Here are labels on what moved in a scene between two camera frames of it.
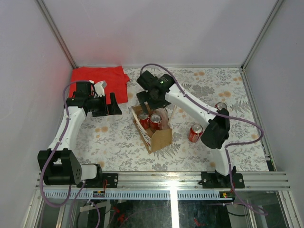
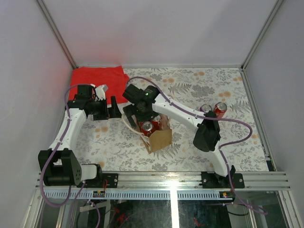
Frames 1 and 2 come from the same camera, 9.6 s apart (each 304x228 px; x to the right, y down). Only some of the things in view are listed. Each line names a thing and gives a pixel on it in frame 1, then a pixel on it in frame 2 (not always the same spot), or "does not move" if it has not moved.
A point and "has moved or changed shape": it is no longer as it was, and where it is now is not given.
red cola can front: x=196 y=131 has moved or changed shape
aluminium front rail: x=181 y=180 does not move
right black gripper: x=143 y=97 -> x=130 y=110
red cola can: x=221 y=105 does not move
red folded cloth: x=114 y=76 does not move
